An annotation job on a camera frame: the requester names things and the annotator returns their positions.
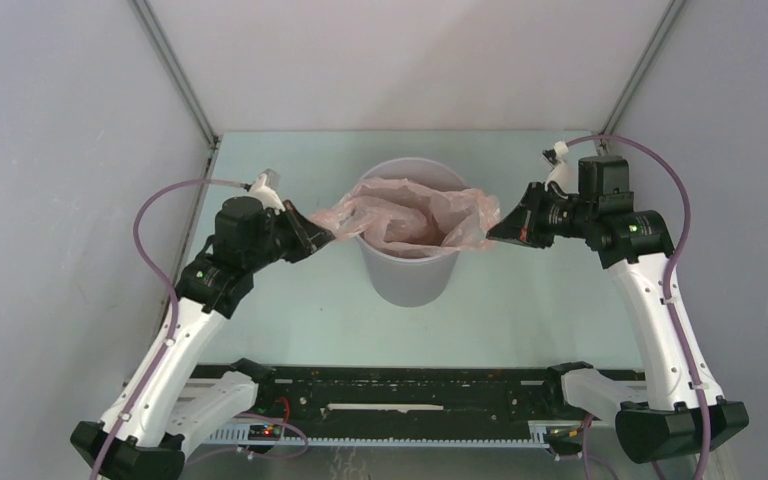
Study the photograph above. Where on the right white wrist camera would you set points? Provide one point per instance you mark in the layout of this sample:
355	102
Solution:
561	174

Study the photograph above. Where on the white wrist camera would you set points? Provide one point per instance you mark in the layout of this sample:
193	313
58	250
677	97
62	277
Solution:
561	174
264	189

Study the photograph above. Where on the right metal corner post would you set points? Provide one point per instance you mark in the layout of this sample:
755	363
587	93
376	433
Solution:
667	23

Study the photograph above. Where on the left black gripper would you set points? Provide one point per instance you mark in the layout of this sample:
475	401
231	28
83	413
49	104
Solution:
308	238

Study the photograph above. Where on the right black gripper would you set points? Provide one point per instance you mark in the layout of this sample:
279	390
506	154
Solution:
523	224

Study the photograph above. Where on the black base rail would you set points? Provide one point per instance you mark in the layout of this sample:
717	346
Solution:
404	403

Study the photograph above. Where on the metal corner post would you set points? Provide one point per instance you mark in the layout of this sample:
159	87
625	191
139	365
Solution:
667	23
160	42

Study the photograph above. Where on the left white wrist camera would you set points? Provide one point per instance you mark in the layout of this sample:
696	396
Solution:
264	189

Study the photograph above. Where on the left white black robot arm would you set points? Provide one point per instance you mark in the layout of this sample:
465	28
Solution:
144	434

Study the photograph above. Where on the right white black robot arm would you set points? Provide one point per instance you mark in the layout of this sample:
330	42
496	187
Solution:
683	410

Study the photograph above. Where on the white cable duct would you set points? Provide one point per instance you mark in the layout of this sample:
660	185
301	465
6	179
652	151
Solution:
239	434

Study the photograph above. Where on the left metal corner post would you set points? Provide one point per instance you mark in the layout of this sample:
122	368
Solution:
160	42

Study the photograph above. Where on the pink plastic trash bag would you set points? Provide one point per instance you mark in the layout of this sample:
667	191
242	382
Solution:
406	219

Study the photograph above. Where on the grey trash bin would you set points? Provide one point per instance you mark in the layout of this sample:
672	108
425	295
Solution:
411	282

